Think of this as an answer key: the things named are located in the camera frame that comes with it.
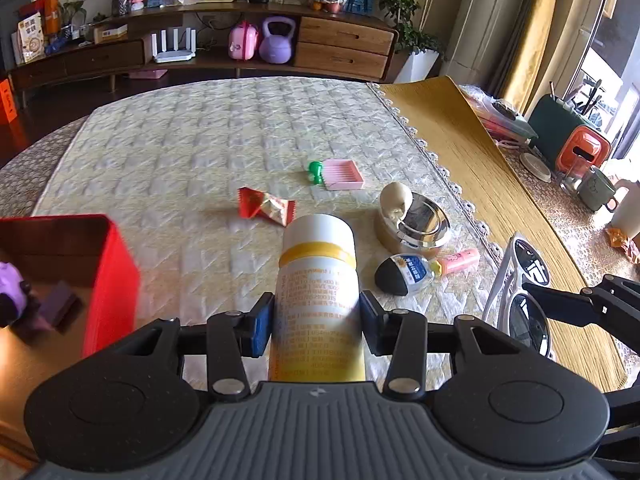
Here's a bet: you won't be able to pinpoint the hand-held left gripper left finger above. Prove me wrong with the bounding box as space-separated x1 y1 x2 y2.
131 294 276 402

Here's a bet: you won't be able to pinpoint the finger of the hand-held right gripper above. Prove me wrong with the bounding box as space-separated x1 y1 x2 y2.
522 274 640 326

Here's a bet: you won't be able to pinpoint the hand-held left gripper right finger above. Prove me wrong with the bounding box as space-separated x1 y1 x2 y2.
359 290 507 402

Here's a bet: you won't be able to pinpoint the white sunglasses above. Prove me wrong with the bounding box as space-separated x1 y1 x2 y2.
482 232 557 361

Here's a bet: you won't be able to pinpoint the white bottle with yellow band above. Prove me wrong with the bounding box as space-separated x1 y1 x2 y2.
267 214 366 383

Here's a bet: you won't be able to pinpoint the silver and gold round bowl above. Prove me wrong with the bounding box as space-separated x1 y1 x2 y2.
375 195 453 261

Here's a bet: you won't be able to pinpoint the beige egg-shaped toy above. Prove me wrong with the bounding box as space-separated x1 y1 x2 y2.
379 181 413 223

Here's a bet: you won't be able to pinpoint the red tin box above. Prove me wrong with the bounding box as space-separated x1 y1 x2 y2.
0 214 142 361

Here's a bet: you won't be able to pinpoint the small bottle with black cap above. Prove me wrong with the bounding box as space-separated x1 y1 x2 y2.
374 254 443 297

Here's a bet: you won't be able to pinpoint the orange snack packet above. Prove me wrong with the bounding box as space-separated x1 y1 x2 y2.
605 227 640 263

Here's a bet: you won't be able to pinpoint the pink tube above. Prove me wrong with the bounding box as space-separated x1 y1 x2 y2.
434 247 482 277

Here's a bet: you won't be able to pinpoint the white pitcher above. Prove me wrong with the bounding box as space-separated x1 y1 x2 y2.
611 178 640 241

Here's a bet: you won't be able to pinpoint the green mug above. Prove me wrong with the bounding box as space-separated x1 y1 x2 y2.
576 166 621 212

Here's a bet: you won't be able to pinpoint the red candy wrapper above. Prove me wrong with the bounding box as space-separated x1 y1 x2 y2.
237 186 297 227

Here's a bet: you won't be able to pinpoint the round white coaster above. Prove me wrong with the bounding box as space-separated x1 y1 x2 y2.
519 151 552 183

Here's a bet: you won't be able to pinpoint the orange container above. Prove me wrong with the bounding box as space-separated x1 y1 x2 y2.
556 125 612 181

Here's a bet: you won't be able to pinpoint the cream quilted cloth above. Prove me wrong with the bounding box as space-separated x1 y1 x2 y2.
30 77 506 391

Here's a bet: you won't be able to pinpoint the dark green utensil holder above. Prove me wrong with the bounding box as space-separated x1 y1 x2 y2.
527 94 608 171

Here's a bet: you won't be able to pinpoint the stack of books in plastic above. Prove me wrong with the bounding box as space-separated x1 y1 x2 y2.
460 85 538 148

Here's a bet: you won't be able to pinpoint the purple block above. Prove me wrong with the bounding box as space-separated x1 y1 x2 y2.
37 280 83 333

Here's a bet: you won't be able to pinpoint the purple toy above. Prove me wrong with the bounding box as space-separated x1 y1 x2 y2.
0 260 33 328

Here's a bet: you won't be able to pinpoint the white planter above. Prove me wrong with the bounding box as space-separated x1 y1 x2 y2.
395 50 442 83

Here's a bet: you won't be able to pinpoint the gold curtain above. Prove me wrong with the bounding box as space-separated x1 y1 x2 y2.
500 0 591 116

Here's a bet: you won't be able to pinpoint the purple kettlebell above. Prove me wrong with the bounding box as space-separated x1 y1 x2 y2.
258 16 298 65

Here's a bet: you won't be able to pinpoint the wooden media cabinet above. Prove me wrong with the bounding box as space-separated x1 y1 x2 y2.
9 2 401 106

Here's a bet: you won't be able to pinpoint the beige lace tablecloth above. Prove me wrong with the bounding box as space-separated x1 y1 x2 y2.
0 115 640 281

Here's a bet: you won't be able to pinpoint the pink toy case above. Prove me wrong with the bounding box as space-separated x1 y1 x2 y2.
228 21 261 61

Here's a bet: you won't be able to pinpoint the white router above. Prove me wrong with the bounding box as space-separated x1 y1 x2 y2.
150 27 197 64

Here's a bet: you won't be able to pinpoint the grey curtain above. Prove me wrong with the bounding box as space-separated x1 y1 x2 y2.
442 0 531 106

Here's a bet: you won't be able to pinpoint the tall green houseplant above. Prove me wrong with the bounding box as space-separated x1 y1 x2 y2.
375 0 446 56

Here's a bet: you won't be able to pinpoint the yellow cardboard box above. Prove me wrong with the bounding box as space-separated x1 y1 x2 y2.
93 22 129 44

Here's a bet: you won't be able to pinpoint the orange paper bag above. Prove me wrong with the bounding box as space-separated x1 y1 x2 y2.
0 79 18 125

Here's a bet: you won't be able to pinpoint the thin leafy potted plant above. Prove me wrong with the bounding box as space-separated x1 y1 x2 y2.
57 0 88 41

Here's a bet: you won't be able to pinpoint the printed cereal bag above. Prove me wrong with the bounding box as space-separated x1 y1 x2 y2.
17 15 43 64

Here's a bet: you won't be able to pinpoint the orange gift bags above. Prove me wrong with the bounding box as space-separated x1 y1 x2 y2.
20 0 61 36

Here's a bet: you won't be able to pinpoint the pink comb with green handle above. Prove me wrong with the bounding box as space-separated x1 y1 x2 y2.
307 159 366 191

